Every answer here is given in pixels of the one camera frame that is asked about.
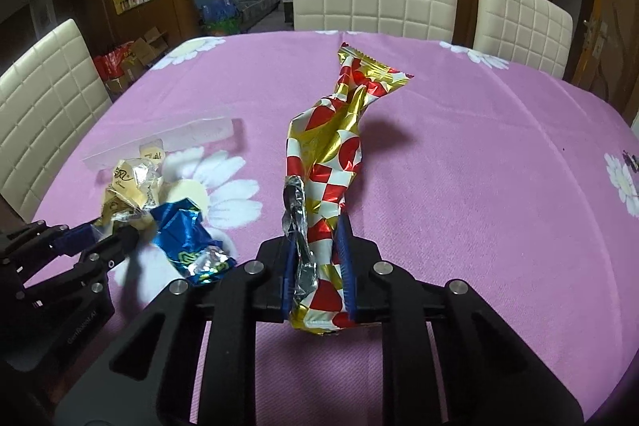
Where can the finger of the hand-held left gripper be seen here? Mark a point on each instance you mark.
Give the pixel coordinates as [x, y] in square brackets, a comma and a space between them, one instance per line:
[75, 237]
[120, 244]

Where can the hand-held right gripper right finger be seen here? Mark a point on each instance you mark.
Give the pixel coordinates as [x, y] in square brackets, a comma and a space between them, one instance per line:
[346, 266]

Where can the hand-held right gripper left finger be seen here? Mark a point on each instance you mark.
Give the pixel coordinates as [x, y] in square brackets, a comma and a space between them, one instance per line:
[287, 281]

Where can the gold cream wrapper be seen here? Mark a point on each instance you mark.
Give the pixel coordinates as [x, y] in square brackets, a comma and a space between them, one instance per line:
[130, 186]

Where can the red gold foil wrapper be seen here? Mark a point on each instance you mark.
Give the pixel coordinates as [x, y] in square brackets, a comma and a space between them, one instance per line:
[329, 156]

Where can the blue foil wrapper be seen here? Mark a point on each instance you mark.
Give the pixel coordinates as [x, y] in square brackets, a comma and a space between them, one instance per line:
[184, 236]

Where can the clear plastic tray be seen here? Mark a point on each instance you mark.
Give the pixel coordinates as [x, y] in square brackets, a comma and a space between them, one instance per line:
[199, 131]

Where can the purple floral tablecloth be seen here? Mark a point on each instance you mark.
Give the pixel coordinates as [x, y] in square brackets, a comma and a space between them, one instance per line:
[474, 206]

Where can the open cardboard box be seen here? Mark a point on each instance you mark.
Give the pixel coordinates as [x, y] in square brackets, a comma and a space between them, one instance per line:
[147, 49]

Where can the wooden cabinet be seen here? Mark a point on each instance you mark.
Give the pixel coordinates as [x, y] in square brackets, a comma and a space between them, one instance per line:
[159, 12]

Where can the colourful plastic bag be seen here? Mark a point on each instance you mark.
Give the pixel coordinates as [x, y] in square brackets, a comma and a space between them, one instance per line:
[219, 19]

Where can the coffee table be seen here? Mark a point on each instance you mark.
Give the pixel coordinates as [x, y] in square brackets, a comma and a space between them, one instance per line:
[288, 9]

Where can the wooden door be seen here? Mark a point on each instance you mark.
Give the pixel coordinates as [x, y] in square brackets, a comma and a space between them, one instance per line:
[609, 21]

